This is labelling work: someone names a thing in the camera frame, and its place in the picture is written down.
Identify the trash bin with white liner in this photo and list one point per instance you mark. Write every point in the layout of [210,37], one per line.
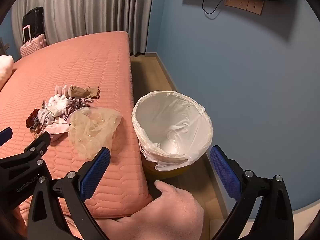
[175,120]

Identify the pink fluffy blanket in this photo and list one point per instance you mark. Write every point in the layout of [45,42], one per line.
[170,210]

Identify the brown stocking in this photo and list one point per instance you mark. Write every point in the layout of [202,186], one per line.
[80,91]

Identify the dark red scrunchie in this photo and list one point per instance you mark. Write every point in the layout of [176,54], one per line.
[32,118]

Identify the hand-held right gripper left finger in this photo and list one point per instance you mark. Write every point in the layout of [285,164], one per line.
[96,172]

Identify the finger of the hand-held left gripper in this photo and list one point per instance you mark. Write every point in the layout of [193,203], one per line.
[5,135]
[22,165]

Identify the pink quilted bed mattress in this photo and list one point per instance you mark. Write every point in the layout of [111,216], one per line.
[87,67]

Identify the pale pink sock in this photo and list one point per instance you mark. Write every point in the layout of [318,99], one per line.
[61,90]

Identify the yellow trash bin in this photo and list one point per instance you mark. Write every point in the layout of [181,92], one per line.
[170,173]

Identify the wall socket panel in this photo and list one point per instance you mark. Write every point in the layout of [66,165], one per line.
[255,6]
[237,2]

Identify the black suitcase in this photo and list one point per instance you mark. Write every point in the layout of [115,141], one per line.
[33,20]

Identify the pale lilac sock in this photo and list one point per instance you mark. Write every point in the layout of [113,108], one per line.
[45,117]

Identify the pink suitcase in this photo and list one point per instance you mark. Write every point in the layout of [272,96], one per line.
[32,46]

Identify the grey curtain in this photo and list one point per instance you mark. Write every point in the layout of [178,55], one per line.
[87,5]

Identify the dark headboard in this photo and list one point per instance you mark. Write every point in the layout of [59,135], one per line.
[3,46]

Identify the pale pink pillow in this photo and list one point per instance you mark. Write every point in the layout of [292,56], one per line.
[5,67]

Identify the pink cloth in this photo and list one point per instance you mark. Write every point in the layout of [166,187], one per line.
[57,128]

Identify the white sock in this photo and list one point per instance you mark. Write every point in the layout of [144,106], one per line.
[58,105]

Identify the beige mesh net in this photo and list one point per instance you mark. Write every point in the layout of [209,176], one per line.
[92,127]

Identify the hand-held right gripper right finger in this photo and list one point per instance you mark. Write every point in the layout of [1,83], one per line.
[225,172]

